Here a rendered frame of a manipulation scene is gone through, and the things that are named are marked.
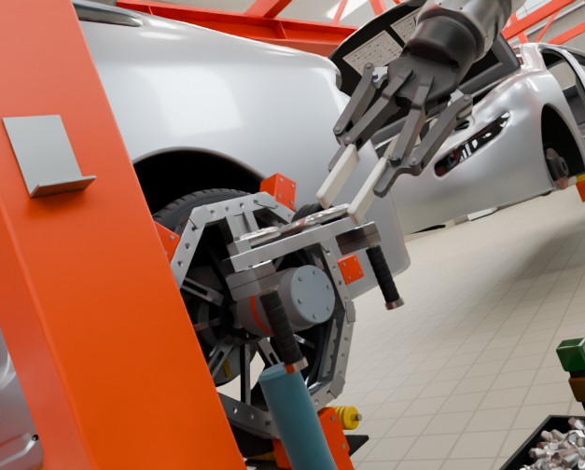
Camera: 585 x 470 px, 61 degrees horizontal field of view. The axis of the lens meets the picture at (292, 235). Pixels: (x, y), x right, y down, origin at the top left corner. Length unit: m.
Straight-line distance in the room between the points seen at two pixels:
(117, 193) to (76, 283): 0.12
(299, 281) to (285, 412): 0.26
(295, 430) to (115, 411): 0.53
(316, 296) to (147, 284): 0.54
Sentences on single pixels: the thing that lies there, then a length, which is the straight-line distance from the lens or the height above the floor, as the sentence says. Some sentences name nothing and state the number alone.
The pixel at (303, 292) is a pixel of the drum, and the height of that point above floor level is 0.86.
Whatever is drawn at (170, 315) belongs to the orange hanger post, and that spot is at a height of 0.93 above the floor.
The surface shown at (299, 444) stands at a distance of 1.04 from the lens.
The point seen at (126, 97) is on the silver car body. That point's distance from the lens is 1.35.
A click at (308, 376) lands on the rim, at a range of 1.33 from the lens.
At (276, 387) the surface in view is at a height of 0.71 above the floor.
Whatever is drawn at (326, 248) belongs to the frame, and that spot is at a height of 0.93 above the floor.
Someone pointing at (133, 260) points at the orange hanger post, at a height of 1.00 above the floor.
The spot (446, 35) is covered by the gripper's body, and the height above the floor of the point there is 1.10.
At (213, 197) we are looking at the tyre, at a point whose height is 1.15.
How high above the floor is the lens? 0.94
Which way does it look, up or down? 2 degrees up
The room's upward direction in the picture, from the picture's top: 21 degrees counter-clockwise
